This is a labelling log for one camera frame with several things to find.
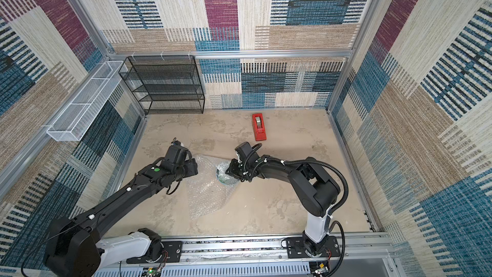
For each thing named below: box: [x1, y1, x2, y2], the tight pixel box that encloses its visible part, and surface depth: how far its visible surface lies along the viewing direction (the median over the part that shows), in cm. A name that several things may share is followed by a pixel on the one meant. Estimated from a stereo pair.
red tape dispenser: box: [251, 112, 267, 142], surface depth 107 cm
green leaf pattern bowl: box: [215, 162, 240, 186], surface depth 91 cm
